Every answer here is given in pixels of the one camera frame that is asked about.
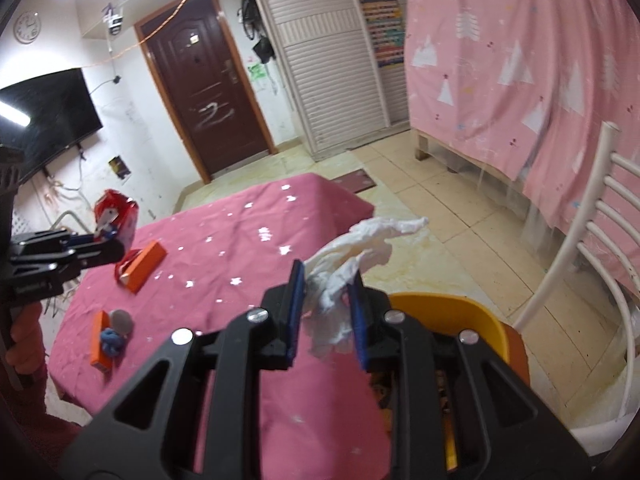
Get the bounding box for dark brown door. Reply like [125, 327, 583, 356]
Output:
[135, 0, 278, 185]

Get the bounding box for pink star tablecloth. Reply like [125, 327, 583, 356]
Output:
[47, 172, 396, 480]

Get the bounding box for wooden chair grey frame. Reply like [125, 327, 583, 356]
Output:
[50, 209, 98, 235]

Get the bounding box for white wall clock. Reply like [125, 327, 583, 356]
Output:
[13, 11, 41, 44]

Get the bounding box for yellow bin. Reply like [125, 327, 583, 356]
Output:
[370, 292, 531, 471]

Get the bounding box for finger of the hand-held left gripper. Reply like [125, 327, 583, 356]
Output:
[12, 227, 108, 258]
[10, 240, 126, 286]

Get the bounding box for colourful grid chart poster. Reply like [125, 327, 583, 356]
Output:
[359, 0, 406, 67]

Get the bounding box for pink tree print curtain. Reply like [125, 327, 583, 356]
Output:
[400, 0, 640, 311]

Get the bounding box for brown doormat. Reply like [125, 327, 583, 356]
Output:
[334, 169, 377, 196]

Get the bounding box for small black handbag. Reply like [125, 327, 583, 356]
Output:
[252, 35, 276, 65]

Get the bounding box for small orange box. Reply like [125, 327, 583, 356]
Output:
[90, 310, 112, 373]

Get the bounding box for large orange box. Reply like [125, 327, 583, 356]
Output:
[120, 240, 167, 294]

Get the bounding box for person's left forearm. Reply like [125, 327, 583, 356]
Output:
[7, 365, 96, 466]

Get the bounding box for person's left hand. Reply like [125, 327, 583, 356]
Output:
[5, 302, 51, 376]

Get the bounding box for black wall television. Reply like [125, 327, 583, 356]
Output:
[0, 67, 104, 183]

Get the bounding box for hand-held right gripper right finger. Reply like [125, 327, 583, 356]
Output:
[348, 272, 593, 480]

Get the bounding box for large black handbag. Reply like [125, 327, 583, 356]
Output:
[241, 0, 258, 41]

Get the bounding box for white security camera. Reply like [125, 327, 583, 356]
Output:
[102, 4, 126, 37]

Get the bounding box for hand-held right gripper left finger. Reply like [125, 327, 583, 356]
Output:
[57, 259, 307, 480]

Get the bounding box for white slatted wardrobe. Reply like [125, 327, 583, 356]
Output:
[243, 0, 413, 157]

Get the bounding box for white metal chair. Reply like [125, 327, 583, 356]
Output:
[512, 121, 640, 441]

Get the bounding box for grey paper cup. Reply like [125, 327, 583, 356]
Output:
[109, 309, 134, 337]

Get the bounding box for white tissue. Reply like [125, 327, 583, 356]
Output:
[300, 216, 430, 358]

